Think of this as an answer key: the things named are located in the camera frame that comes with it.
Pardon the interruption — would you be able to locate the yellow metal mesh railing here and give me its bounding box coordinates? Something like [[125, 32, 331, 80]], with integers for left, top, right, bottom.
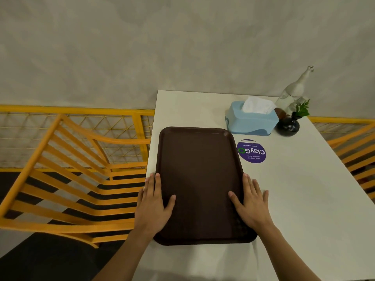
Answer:
[[0, 105, 375, 173]]

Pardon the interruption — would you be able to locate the blue tissue box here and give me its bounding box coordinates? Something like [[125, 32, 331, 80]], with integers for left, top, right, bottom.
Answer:
[[225, 101, 279, 136]]

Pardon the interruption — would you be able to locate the white tissue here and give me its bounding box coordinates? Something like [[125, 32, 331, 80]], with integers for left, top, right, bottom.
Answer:
[[241, 96, 276, 114]]

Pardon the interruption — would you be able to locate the yellow wooden slatted chair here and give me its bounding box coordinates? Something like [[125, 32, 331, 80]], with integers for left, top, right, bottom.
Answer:
[[327, 123, 375, 200], [0, 113, 152, 249]]

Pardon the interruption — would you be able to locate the round purple sticker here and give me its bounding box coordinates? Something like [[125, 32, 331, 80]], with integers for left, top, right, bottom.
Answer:
[[237, 139, 267, 164]]

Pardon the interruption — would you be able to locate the dark brown plastic tray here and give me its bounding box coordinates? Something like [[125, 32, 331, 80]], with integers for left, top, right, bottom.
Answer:
[[153, 126, 258, 246]]

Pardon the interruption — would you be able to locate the person's left forearm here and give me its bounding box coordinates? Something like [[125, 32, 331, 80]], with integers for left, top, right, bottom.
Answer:
[[93, 229, 154, 281]]

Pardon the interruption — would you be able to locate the person's left hand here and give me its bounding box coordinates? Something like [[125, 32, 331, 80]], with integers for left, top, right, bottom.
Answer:
[[134, 173, 176, 238]]

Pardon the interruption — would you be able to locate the person's right hand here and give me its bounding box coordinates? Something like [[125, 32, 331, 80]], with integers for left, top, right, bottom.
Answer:
[[228, 173, 278, 231]]

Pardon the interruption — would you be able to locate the person's right forearm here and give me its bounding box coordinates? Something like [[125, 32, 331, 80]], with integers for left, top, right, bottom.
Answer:
[[257, 225, 321, 281]]

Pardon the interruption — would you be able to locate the clear glass bottle with spout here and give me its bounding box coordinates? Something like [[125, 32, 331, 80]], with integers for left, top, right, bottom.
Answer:
[[275, 66, 314, 113]]

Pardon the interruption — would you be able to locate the white table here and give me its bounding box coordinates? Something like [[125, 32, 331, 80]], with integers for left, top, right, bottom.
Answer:
[[129, 90, 375, 281]]

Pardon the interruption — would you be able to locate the green plant sprig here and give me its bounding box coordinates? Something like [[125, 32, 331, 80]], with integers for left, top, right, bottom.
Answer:
[[294, 99, 310, 118]]

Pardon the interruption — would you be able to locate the small black vase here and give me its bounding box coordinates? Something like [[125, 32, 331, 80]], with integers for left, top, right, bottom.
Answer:
[[276, 112, 300, 137]]

